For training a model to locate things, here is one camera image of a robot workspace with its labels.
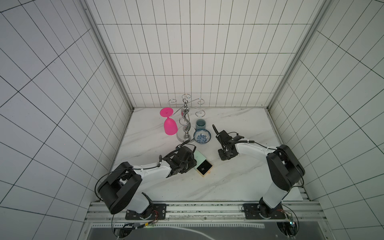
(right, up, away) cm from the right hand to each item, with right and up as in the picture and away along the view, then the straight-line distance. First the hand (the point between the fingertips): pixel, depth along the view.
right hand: (225, 152), depth 94 cm
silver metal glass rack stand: (-26, +11, +7) cm, 29 cm away
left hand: (-21, -6, -7) cm, 23 cm away
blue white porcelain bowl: (-14, +9, +6) cm, 18 cm away
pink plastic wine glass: (-34, +17, -8) cm, 39 cm away
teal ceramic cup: (-15, +18, +10) cm, 26 cm away
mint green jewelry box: (-17, -2, -4) cm, 18 cm away
